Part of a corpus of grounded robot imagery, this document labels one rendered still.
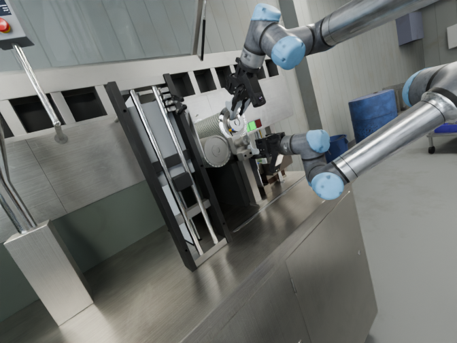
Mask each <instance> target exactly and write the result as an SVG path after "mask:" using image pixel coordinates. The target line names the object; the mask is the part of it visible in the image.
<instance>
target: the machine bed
mask: <svg viewBox="0 0 457 343"><path fill-rule="evenodd" d="M285 174H286V177H285V178H283V180H285V182H284V183H281V184H279V183H276V184H275V185H273V186H272V187H271V190H272V191H271V192H270V193H268V194H267V195H260V196H261V198H263V199H267V202H266V203H264V204H263V205H262V206H261V207H258V206H251V205H249V206H247V207H242V206H235V205H231V204H227V203H220V202H218V203H219V206H220V209H221V211H222V214H223V217H224V219H225V222H226V225H227V227H228V230H229V233H230V235H231V238H232V240H233V241H231V242H230V243H227V244H225V245H224V246H223V247H222V248H221V249H219V250H218V251H217V252H215V253H214V254H213V255H212V256H211V257H209V258H208V259H207V260H205V261H204V262H202V264H200V265H199V266H198V267H197V269H196V270H195V271H194V272H191V271H190V270H189V269H188V268H187V267H186V266H185V265H184V262H183V261H182V258H181V256H180V254H179V252H178V250H177V247H176V245H175V243H174V241H173V238H172V237H171V234H170V232H169V231H168V228H167V225H166V224H165V225H163V226H162V227H160V228H158V229H157V230H155V231H153V232H152V233H150V234H148V235H147V236H145V237H143V238H142V239H140V240H138V241H136V242H135V243H133V244H131V245H130V246H128V247H126V248H125V249H123V250H121V251H120V252H117V253H116V254H114V255H113V256H111V257H110V258H108V259H106V260H104V261H103V262H101V263H99V264H98V265H96V266H94V267H92V268H91V269H89V270H88V271H86V272H84V273H83V275H84V277H85V279H86V281H87V282H88V284H89V285H90V287H91V289H92V296H93V300H94V302H93V303H92V304H91V305H89V306H88V307H86V308H85V309H83V310H82V311H81V312H79V313H77V314H76V315H75V316H73V317H71V318H70V319H69V320H67V321H65V322H64V323H63V324H62V325H59V326H58V325H57V324H56V322H55V320H54V319H53V318H52V316H51V314H50V313H49V312H48V310H47V308H46V307H45V306H44V304H43V302H42V301H41V299H38V300H37V301H35V302H33V303H32V304H30V305H28V306H27V307H25V308H23V309H22V310H20V311H18V312H17V313H15V314H13V315H11V316H10V317H8V318H6V319H5V320H3V321H1V322H0V343H202V341H203V340H204V339H205V338H206V337H207V336H208V335H209V334H210V333H211V332H212V331H213V330H214V329H215V328H216V327H217V325H218V324H219V323H220V322H221V321H222V320H223V319H224V318H225V317H226V316H227V315H228V314H229V313H230V312H231V310H232V309H233V308H234V307H235V306H236V305H237V304H238V303H239V302H240V301H241V300H242V299H243V298H244V297H245V296H246V295H247V294H248V293H249V292H250V291H251V290H252V289H253V288H254V287H255V286H256V285H257V284H258V282H259V281H260V280H261V279H262V278H263V277H264V276H265V275H266V274H267V273H268V272H269V271H270V270H271V269H272V267H273V266H274V265H275V264H276V263H277V262H278V261H279V260H280V259H281V258H282V257H283V256H284V255H285V254H286V253H287V252H288V251H289V250H290V249H291V248H292V247H293V246H294V245H295V244H296V243H297V242H298V241H299V239H300V238H301V237H302V236H303V235H304V234H305V233H306V232H307V231H308V230H309V229H310V228H311V227H312V226H313V224H314V223H315V222H316V221H317V220H318V219H319V218H320V217H321V216H322V215H323V214H324V213H325V212H326V211H327V210H328V209H329V208H330V207H331V206H332V205H333V204H334V203H335V202H336V201H337V200H338V198H340V196H341V195H342V194H343V193H344V192H345V191H346V190H347V189H348V188H349V187H350V186H351V185H352V184H353V183H354V181H355V180H356V179H357V178H356V179H354V180H353V181H351V182H349V183H347V184H346V185H345V186H344V189H343V192H342V194H341V195H340V196H339V197H338V198H336V199H332V200H326V199H322V198H320V197H319V196H317V195H316V193H315V192H314V190H311V189H310V188H311V187H310V186H309V185H308V182H307V180H306V178H305V179H304V180H302V181H301V182H299V183H298V184H297V185H296V186H294V187H293V188H292V189H290V190H289V191H288V192H287V193H285V194H284V195H283V196H281V197H280V198H279V199H278V200H276V201H275V202H274V203H272V204H271V205H270V206H269V207H268V208H266V209H265V210H263V211H262V212H261V213H260V214H258V215H257V216H256V217H254V218H253V219H252V220H251V221H249V222H248V223H247V224H245V225H244V226H243V227H242V228H240V229H239V230H238V231H236V232H235V233H233V232H231V231H232V230H233V229H234V228H236V227H237V226H239V225H240V224H242V222H244V221H245V220H246V219H248V218H249V217H251V215H253V214H254V213H256V212H257V211H259V210H260V209H261V208H262V207H264V206H265V205H266V204H268V203H269V202H270V201H271V200H273V199H274V198H276V197H277V196H278V195H279V194H281V193H282V192H284V191H285V190H286V189H287V188H288V187H290V186H291V185H293V184H294V183H295V182H296V181H298V180H299V179H301V178H302V177H303V176H304V175H305V171H285ZM192 220H193V223H194V225H195V227H196V229H197V232H198V234H199V237H200V239H198V241H199V243H200V245H201V247H203V246H204V245H206V243H208V242H210V241H211V240H212V238H211V236H210V233H209V230H208V228H207V225H206V223H205V220H204V218H203V215H202V213H201V212H200V213H198V214H197V215H195V216H193V217H192Z"/></svg>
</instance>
